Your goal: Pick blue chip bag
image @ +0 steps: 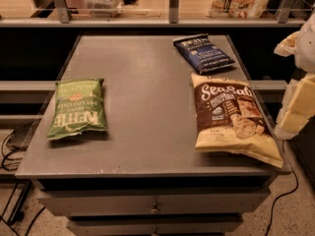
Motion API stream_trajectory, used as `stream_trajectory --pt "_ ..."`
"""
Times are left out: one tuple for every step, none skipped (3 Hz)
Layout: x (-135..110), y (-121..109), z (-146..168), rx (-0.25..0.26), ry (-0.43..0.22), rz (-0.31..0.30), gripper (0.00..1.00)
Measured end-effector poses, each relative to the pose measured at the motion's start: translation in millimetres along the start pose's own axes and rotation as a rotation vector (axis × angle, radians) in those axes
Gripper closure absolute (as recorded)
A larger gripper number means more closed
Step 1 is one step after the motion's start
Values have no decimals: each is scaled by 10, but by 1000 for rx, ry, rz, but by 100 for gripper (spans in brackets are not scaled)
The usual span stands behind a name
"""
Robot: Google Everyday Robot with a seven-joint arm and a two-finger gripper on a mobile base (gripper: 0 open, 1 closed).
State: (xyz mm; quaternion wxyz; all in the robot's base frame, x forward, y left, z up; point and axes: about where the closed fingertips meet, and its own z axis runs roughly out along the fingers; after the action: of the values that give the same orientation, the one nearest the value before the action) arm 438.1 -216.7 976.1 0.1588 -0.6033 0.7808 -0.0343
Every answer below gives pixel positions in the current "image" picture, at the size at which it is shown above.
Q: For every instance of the metal shelf rail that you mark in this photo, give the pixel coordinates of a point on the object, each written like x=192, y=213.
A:
x=146, y=14

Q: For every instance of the brown sea salt chip bag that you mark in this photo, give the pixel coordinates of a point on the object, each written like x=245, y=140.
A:
x=229, y=119

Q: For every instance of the blue chip bag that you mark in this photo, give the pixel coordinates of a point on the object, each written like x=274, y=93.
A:
x=201, y=54

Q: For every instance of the grey lower drawer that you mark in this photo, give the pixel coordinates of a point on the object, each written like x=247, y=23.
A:
x=155, y=226

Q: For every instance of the colourful snack bag on shelf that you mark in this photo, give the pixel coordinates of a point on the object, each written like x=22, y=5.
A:
x=238, y=9

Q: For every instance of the grey upper drawer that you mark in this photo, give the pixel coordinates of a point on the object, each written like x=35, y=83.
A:
x=136, y=202

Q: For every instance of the grey drawer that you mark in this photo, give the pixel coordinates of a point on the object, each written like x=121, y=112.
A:
x=155, y=226
x=136, y=202

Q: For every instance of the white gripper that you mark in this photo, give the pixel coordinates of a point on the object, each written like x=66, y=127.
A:
x=305, y=51

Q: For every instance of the clear plastic container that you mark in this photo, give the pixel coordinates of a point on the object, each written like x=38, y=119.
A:
x=103, y=8

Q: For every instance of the green Kettle chip bag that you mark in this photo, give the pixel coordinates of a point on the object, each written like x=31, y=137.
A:
x=79, y=107

